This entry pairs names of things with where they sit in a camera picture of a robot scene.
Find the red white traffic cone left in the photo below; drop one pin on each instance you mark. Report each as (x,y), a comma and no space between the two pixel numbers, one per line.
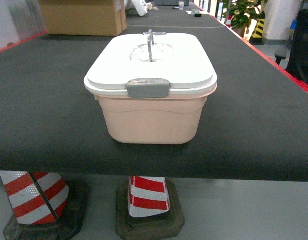
(45,206)

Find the pink plastic storage box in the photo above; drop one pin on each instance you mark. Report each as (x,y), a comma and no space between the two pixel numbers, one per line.
(164,121)

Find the black office chair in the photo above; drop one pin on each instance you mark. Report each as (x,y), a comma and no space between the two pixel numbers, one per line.
(298,60)

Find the red white traffic cone middle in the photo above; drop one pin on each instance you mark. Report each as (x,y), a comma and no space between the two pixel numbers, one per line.
(148,208)

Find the white box lid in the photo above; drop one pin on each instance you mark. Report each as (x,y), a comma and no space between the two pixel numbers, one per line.
(129,60)

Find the red white traffic cone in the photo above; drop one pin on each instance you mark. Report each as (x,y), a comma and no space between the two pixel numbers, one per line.
(45,206)
(148,208)

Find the paper cup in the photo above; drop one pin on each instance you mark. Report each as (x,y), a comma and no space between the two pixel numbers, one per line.
(181,5)

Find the yellow black striped post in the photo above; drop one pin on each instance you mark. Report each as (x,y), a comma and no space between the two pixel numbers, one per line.
(257,34)

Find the large cardboard box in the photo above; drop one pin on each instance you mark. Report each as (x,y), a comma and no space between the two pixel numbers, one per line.
(84,17)

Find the green potted plant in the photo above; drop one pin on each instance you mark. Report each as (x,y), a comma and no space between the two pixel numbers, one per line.
(243,12)

